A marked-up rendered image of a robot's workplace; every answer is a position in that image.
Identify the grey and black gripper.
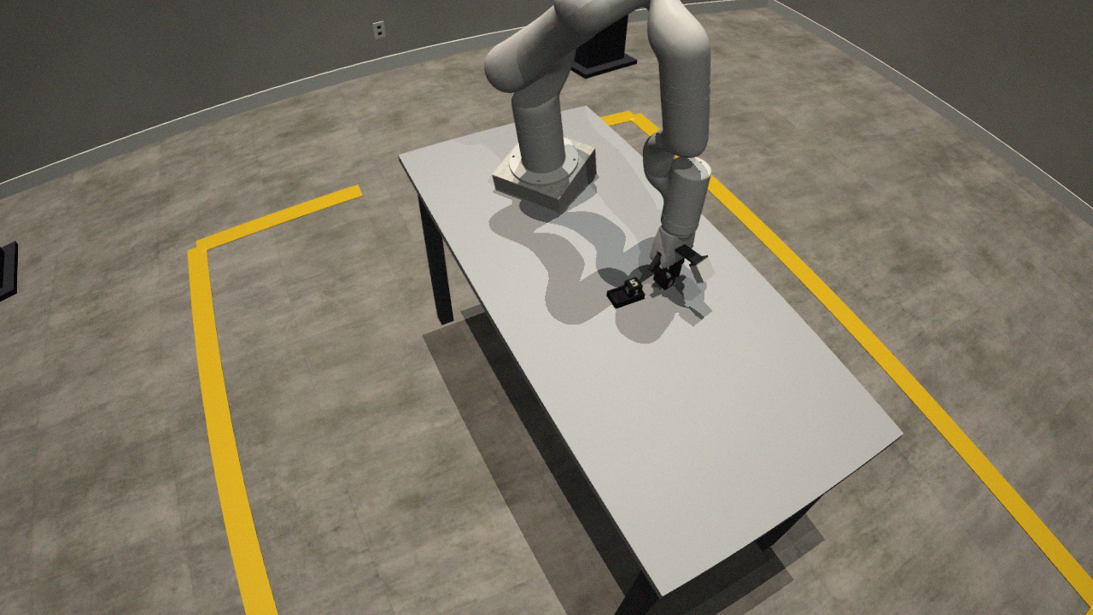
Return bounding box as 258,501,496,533
648,225,695,287

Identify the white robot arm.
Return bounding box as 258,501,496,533
484,0,712,235

